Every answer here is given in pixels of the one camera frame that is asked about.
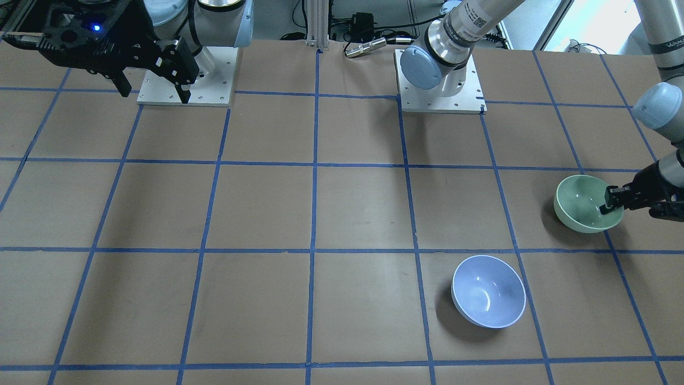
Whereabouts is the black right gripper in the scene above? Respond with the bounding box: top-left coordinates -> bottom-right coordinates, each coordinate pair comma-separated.
3,1 -> 199,104

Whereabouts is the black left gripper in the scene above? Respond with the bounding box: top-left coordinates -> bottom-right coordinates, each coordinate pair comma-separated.
599,161 -> 683,221

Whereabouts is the green bowl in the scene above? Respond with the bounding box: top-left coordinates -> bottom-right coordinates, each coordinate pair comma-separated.
554,175 -> 625,234

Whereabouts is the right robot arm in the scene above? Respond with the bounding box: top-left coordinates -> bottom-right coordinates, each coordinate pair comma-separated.
2,1 -> 253,107

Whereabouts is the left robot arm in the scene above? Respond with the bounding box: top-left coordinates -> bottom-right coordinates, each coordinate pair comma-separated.
400,1 -> 683,221

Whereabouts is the blue bowl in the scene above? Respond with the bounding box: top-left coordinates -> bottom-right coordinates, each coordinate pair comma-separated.
450,255 -> 527,329

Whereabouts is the silver cylindrical connector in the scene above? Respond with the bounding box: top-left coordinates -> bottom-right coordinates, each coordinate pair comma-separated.
344,37 -> 387,59

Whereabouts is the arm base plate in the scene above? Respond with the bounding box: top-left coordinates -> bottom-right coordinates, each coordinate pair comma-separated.
137,47 -> 239,107
395,49 -> 488,114

